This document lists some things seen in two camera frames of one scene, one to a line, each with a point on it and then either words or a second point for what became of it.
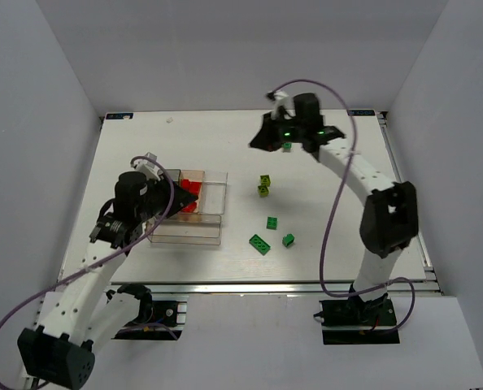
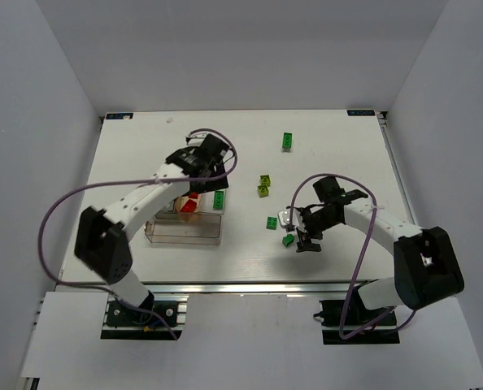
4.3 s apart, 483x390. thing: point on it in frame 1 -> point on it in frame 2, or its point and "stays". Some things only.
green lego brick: [288, 240] stays
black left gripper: [168, 199] -> [211, 184]
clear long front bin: [202, 229] stays
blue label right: [361, 113] stays
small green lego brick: [271, 223] stays
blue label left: [119, 115] stays
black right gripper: [273, 132] -> [306, 231]
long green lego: [259, 244] -> [218, 201]
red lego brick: [190, 207] stays
